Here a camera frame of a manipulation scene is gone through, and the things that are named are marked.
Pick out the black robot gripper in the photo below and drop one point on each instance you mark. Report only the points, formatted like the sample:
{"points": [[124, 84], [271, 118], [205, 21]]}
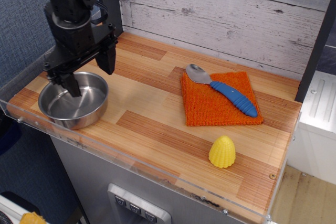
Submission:
{"points": [[76, 45]]}

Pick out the stainless steel pan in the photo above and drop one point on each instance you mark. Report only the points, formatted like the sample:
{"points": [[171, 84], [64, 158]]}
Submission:
{"points": [[74, 113]]}

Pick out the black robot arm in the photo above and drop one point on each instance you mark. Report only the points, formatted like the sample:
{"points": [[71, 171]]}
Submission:
{"points": [[73, 11]]}

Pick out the clear acrylic table guard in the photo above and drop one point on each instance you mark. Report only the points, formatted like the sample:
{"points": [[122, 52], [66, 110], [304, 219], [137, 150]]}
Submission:
{"points": [[144, 129]]}

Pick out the grey toy fridge cabinet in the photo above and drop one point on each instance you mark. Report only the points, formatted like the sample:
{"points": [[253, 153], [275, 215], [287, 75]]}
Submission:
{"points": [[91, 175]]}

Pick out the orange knitted cloth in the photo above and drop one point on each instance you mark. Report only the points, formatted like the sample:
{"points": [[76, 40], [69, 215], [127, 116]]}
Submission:
{"points": [[205, 106]]}

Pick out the silver dispenser button panel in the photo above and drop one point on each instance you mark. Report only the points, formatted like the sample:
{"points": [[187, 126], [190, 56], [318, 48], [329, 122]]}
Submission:
{"points": [[127, 200]]}

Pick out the yellow plastic corn piece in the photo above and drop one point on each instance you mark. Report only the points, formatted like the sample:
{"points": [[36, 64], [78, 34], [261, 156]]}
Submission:
{"points": [[222, 153]]}

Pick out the blue handled metal spoon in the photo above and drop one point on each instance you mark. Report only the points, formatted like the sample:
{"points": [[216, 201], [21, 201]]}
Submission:
{"points": [[240, 101]]}

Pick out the dark right vertical post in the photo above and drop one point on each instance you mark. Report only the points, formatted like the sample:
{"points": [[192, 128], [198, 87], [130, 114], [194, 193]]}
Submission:
{"points": [[317, 51]]}

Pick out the white aluminium rail block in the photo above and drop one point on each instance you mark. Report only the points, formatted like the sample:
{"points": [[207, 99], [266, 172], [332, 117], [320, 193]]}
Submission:
{"points": [[312, 149]]}

